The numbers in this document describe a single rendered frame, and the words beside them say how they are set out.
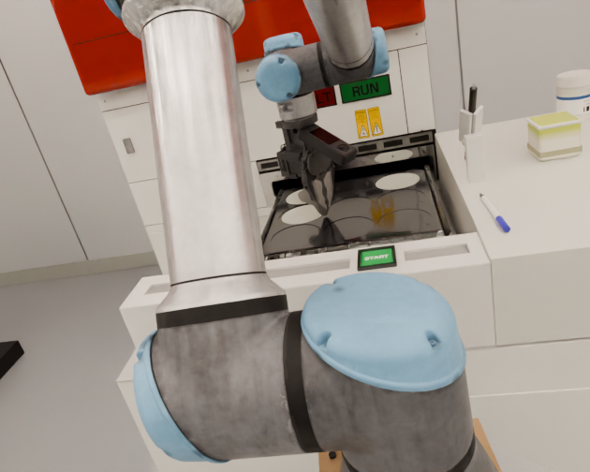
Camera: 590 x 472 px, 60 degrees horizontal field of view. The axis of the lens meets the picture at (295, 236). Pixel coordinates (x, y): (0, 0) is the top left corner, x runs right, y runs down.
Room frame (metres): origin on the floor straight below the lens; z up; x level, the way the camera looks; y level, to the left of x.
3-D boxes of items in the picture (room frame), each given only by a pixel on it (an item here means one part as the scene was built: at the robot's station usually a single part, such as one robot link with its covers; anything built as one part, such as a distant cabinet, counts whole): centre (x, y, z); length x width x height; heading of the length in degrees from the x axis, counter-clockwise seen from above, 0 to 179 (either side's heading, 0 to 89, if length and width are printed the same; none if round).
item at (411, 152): (1.24, -0.16, 0.89); 0.44 x 0.02 x 0.10; 77
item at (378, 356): (0.33, -0.04, 1.05); 0.13 x 0.12 x 0.14; 77
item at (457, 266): (0.69, 0.01, 0.89); 0.55 x 0.09 x 0.14; 77
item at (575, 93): (1.06, -0.65, 1.01); 0.07 x 0.07 x 0.10
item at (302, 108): (1.01, -0.06, 1.14); 0.08 x 0.08 x 0.05
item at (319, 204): (1.01, -0.05, 0.95); 0.06 x 0.03 x 0.09; 45
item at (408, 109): (1.29, 0.01, 1.02); 0.81 x 0.03 x 0.40; 77
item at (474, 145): (0.87, -0.35, 1.03); 0.06 x 0.04 x 0.13; 167
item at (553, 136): (0.89, -0.51, 1.00); 0.07 x 0.07 x 0.07; 80
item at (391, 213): (1.03, -0.13, 0.90); 0.34 x 0.34 x 0.01; 77
